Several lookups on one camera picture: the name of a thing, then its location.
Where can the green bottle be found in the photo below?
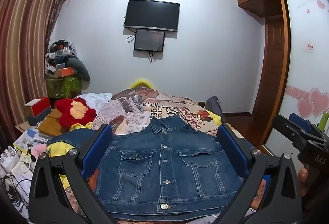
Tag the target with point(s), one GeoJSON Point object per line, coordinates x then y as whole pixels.
{"type": "Point", "coordinates": [323, 122]}

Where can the dark grey bag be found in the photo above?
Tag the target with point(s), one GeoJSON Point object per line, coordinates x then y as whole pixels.
{"type": "Point", "coordinates": [214, 108]}

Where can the striped brown curtain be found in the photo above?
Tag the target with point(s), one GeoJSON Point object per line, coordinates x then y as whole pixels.
{"type": "Point", "coordinates": [23, 33]}

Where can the small wall label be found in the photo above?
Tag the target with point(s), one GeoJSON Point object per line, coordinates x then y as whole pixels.
{"type": "Point", "coordinates": [309, 47]}

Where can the brown cardboard box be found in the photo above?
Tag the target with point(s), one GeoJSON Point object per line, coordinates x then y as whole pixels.
{"type": "Point", "coordinates": [51, 123]}

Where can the white door with heart stickers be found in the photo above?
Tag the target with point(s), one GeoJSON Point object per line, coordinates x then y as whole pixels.
{"type": "Point", "coordinates": [305, 72]}

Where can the red box with white lid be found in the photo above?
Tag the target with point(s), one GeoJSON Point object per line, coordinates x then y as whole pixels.
{"type": "Point", "coordinates": [38, 107]}

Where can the small black monitor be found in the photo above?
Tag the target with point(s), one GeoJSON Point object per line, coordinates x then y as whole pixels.
{"type": "Point", "coordinates": [149, 40]}

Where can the stack of magazines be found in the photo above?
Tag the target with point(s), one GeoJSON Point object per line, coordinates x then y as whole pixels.
{"type": "Point", "coordinates": [28, 137]}

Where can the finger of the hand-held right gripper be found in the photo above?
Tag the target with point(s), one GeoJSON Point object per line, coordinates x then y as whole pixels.
{"type": "Point", "coordinates": [286, 127]}
{"type": "Point", "coordinates": [299, 119]}

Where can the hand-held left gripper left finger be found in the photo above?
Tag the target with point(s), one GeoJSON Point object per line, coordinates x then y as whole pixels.
{"type": "Point", "coordinates": [99, 147]}

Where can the person's right hand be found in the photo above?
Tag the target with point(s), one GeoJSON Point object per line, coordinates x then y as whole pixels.
{"type": "Point", "coordinates": [303, 177]}

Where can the white cloth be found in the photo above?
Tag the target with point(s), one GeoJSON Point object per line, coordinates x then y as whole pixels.
{"type": "Point", "coordinates": [96, 99]}

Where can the printed bed cover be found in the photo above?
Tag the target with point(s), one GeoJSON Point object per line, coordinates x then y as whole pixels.
{"type": "Point", "coordinates": [140, 83]}

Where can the black wall television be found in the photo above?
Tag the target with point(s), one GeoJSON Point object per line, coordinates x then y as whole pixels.
{"type": "Point", "coordinates": [151, 15]}

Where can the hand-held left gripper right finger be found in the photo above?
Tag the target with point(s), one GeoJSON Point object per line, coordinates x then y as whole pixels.
{"type": "Point", "coordinates": [231, 150]}

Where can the orange box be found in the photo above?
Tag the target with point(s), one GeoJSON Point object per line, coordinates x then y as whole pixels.
{"type": "Point", "coordinates": [63, 72]}

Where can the grey box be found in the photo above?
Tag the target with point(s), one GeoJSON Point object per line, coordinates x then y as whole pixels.
{"type": "Point", "coordinates": [38, 118]}

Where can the red plush toy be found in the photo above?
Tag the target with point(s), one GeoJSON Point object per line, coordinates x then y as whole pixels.
{"type": "Point", "coordinates": [65, 112]}

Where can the pile of clothes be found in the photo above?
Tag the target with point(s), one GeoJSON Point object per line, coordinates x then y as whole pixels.
{"type": "Point", "coordinates": [57, 55]}

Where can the green patterned cloth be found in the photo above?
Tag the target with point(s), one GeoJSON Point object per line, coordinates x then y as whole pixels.
{"type": "Point", "coordinates": [64, 86]}

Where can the brown wooden door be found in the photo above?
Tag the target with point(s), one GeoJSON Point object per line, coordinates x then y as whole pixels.
{"type": "Point", "coordinates": [272, 64]}

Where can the blue denim jacket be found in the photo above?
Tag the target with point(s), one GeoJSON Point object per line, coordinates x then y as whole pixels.
{"type": "Point", "coordinates": [154, 170]}

